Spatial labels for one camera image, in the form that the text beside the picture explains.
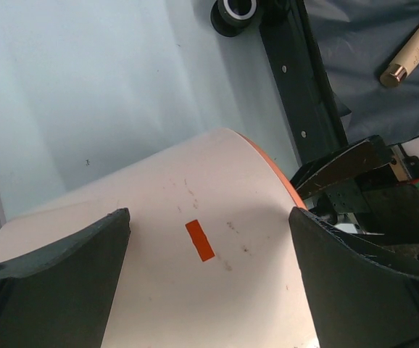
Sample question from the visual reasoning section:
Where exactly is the beige wooden block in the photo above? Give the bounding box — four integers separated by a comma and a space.
379, 28, 419, 88

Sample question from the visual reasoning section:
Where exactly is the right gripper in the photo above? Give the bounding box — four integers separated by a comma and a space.
291, 135, 419, 246

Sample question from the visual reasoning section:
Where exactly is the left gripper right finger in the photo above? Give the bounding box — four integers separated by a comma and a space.
289, 207, 419, 347

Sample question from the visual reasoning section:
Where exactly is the beige drum with orange lid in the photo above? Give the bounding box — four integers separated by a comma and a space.
0, 128, 318, 347

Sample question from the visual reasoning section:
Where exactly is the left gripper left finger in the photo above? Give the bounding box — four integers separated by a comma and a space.
0, 208, 130, 347

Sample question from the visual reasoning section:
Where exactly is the white black space suitcase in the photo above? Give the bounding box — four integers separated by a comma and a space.
210, 1, 419, 164

